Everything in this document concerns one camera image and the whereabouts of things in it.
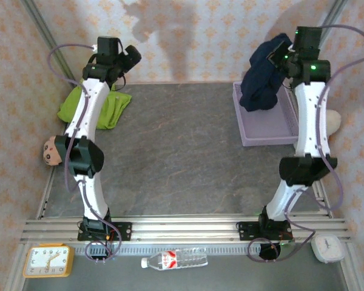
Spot navy blue garment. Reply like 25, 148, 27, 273
239, 32, 294, 112

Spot cartoon boy plush doll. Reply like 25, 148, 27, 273
42, 135, 64, 167

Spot black connector box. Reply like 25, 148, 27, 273
87, 243, 110, 262
258, 243, 282, 261

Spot aluminium frame post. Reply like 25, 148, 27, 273
21, 0, 79, 89
290, 0, 349, 89

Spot lavender plastic basket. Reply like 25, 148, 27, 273
232, 80, 300, 147

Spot clear plastic water bottle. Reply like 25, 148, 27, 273
140, 247, 209, 271

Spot lime green shorts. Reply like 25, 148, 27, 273
56, 81, 133, 130

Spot grey slotted cable duct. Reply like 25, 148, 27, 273
74, 244, 261, 256

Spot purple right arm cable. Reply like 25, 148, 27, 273
246, 24, 364, 263

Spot aluminium frame leg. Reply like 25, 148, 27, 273
4, 244, 31, 291
339, 242, 364, 291

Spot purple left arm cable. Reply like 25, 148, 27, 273
47, 44, 124, 263

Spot yellow alarm clock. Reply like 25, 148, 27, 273
22, 244, 76, 279

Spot white plush bear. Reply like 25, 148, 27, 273
326, 109, 343, 137

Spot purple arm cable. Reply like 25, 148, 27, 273
246, 24, 364, 263
47, 44, 124, 263

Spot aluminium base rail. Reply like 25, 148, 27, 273
19, 216, 354, 243

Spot white square clock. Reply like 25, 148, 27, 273
311, 233, 346, 264

